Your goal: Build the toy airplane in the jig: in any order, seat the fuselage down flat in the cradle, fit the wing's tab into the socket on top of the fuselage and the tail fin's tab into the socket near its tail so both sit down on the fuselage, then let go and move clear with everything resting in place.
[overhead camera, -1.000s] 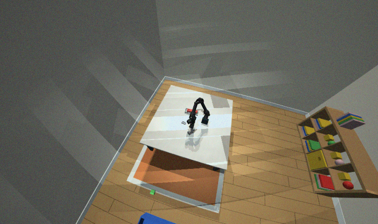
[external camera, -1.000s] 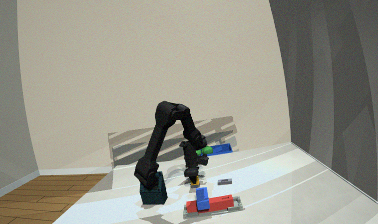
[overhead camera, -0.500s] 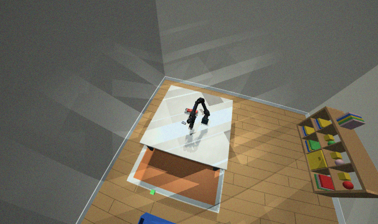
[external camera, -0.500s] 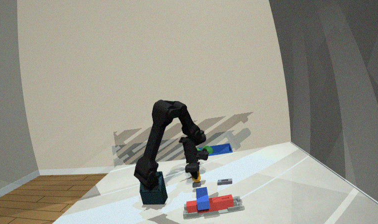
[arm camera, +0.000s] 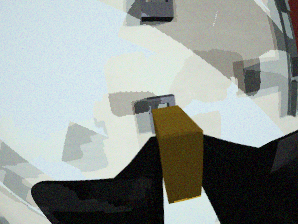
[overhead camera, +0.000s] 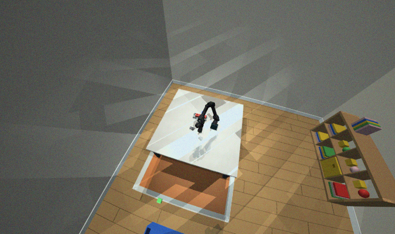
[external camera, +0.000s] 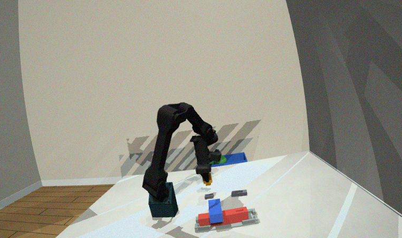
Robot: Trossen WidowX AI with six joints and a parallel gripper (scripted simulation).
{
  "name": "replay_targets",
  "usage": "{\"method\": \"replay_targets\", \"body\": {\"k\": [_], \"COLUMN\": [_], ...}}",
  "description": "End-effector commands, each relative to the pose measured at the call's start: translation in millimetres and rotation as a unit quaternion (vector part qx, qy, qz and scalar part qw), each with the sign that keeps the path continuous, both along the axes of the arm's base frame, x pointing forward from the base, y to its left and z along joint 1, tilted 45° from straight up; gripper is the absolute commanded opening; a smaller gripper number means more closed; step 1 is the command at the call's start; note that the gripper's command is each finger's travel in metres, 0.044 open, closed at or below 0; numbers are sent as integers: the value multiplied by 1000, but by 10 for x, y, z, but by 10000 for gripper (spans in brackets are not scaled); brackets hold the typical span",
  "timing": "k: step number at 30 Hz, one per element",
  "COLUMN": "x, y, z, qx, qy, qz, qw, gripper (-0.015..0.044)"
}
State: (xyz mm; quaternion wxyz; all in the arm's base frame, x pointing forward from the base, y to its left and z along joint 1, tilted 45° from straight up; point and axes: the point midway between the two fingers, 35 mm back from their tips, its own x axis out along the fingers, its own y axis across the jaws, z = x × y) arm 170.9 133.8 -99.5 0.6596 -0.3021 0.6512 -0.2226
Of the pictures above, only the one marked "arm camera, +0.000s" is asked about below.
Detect olive brown rectangular block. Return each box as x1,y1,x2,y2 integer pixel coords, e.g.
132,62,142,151
150,105,204,204

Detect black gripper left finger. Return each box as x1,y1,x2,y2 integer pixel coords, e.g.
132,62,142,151
31,136,165,224

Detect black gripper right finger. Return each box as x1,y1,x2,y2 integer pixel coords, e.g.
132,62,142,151
201,129,298,224

